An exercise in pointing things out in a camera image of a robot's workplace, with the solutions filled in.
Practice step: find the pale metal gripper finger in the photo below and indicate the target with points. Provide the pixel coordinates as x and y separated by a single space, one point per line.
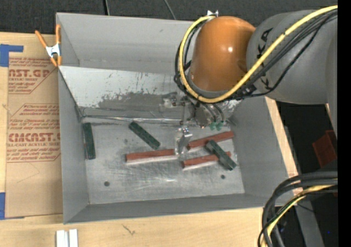
178 142
186 139

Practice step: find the red-brown flat block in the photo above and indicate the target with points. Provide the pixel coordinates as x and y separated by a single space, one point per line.
212 139
198 161
149 156

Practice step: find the dark green flat block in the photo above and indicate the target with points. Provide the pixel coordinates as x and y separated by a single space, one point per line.
89 142
144 135
221 156

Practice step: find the grey metal bin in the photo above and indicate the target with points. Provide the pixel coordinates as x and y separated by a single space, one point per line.
153 183

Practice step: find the brown cardboard board red print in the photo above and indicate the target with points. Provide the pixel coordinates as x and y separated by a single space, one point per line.
30 120

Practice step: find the black cylinder on white bracket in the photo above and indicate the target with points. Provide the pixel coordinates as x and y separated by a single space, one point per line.
169 102

